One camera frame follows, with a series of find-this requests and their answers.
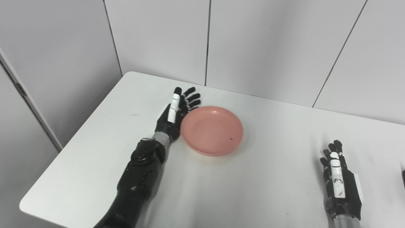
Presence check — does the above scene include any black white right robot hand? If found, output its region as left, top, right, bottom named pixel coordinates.
left=320, top=140, right=363, bottom=220

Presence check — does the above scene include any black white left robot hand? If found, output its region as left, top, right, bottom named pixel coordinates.
left=154, top=87, right=202, bottom=142

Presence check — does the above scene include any pink round plate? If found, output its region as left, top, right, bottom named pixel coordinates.
left=180, top=106, right=244, bottom=156

